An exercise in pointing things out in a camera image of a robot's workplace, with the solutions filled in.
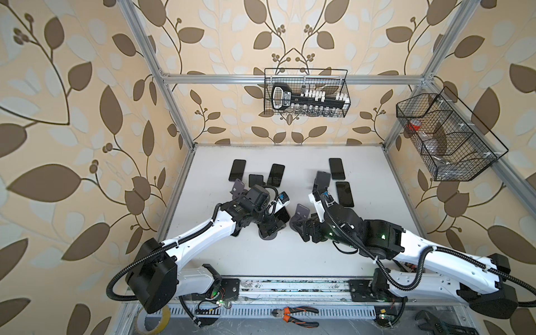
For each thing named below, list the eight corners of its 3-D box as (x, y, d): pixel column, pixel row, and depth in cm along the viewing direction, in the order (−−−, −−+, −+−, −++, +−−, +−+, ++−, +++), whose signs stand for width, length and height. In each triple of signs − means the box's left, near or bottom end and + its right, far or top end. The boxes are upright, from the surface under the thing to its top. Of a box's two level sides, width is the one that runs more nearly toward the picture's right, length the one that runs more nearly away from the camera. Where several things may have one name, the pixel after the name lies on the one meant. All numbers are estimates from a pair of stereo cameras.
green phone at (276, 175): (267, 184, 107) (267, 182, 105) (273, 165, 115) (273, 163, 113) (280, 187, 106) (280, 184, 104) (285, 168, 114) (285, 165, 112)
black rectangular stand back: (313, 195, 101) (316, 182, 93) (312, 183, 105) (315, 170, 97) (328, 195, 101) (333, 182, 93) (326, 183, 105) (331, 170, 97)
